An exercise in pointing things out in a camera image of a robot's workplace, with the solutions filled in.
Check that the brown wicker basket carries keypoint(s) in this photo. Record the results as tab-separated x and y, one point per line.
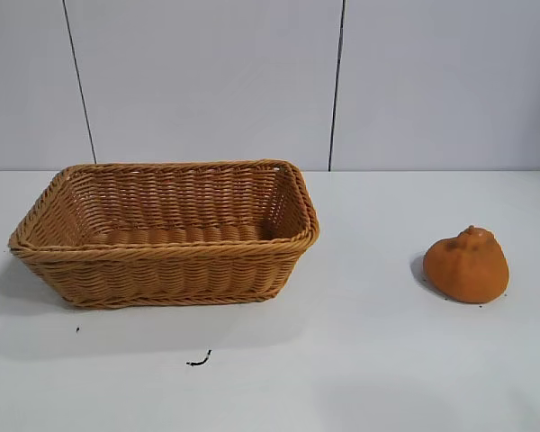
162	270

